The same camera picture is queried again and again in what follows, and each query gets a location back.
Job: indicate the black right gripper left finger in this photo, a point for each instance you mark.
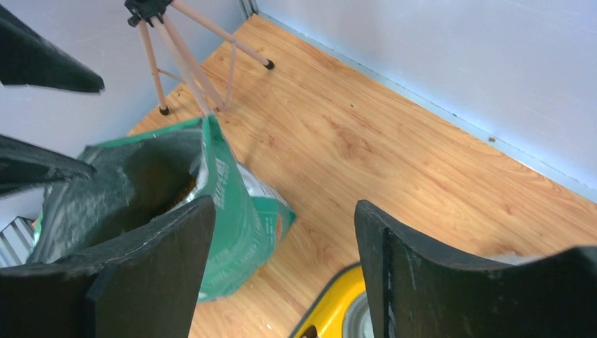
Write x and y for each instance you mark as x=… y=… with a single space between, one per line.
x=144 y=283

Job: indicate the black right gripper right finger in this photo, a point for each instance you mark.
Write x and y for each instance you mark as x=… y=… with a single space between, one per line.
x=418 y=286

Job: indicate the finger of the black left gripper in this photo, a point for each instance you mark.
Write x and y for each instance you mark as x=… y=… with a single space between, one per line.
x=29 y=59
x=25 y=166

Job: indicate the green pet food bag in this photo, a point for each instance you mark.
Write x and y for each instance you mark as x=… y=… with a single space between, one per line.
x=136 y=179

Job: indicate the yellow double bowl feeder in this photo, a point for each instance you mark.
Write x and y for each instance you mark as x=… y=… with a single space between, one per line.
x=340 y=310

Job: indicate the pink music stand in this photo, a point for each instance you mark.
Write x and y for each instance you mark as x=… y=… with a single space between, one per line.
x=152 y=14

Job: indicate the aluminium frame rail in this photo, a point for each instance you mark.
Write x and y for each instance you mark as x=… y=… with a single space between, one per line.
x=17 y=239

